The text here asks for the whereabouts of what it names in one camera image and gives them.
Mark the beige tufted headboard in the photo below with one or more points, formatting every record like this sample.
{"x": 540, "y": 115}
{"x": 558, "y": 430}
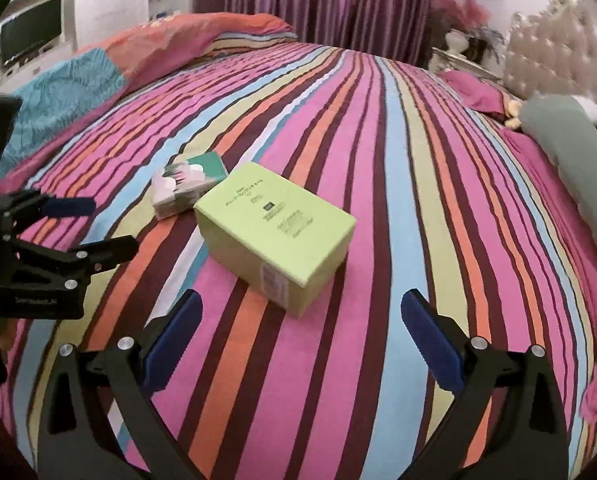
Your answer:
{"x": 553, "y": 50}

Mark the light green cardboard box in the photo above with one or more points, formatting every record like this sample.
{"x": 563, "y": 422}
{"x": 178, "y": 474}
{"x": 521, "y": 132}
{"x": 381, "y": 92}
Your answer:
{"x": 278, "y": 210}

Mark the large pink pillow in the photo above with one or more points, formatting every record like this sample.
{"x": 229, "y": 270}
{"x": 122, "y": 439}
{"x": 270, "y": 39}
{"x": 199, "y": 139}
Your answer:
{"x": 543, "y": 185}

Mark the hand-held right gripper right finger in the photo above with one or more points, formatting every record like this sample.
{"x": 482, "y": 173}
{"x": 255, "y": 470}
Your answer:
{"x": 428, "y": 340}

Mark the dark green plant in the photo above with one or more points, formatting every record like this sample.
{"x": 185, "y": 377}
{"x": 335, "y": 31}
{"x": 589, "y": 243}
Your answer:
{"x": 485, "y": 42}

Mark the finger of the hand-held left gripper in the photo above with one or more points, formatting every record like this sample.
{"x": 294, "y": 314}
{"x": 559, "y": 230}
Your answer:
{"x": 71, "y": 206}
{"x": 108, "y": 252}

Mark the pink feather flowers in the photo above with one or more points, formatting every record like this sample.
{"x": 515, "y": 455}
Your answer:
{"x": 458, "y": 10}

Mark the white wardrobe door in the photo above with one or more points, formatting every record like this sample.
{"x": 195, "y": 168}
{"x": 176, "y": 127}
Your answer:
{"x": 108, "y": 5}

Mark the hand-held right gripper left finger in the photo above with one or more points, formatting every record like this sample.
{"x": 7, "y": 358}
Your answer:
{"x": 178, "y": 340}

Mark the yellow plush toy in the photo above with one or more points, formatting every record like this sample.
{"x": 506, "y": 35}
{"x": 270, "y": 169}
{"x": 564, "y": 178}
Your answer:
{"x": 513, "y": 112}

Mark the white vase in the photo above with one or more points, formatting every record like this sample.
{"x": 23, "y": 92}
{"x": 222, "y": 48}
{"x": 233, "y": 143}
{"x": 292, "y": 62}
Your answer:
{"x": 457, "y": 42}

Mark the black television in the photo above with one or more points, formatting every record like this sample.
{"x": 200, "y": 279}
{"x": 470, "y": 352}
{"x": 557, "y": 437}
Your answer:
{"x": 28, "y": 30}

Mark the white nightstand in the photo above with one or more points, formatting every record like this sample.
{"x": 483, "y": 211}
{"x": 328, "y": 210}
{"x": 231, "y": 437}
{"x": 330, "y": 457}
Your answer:
{"x": 458, "y": 65}

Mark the purple curtain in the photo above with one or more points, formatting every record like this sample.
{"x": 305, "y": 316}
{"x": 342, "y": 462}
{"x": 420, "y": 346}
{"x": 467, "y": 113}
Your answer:
{"x": 303, "y": 5}

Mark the green white tissue pack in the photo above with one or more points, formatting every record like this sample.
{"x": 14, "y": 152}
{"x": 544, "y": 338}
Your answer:
{"x": 178, "y": 190}

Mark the small pink pillow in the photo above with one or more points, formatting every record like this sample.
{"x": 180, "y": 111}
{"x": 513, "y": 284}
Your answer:
{"x": 473, "y": 92}

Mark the orange teal quilt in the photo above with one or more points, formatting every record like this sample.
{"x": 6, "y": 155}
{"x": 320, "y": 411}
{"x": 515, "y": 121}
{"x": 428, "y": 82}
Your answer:
{"x": 178, "y": 40}

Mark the green bolster pillow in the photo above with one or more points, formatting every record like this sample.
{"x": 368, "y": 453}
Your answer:
{"x": 578, "y": 160}

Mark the striped bed sheet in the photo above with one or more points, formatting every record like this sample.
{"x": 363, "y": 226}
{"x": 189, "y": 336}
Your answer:
{"x": 358, "y": 360}

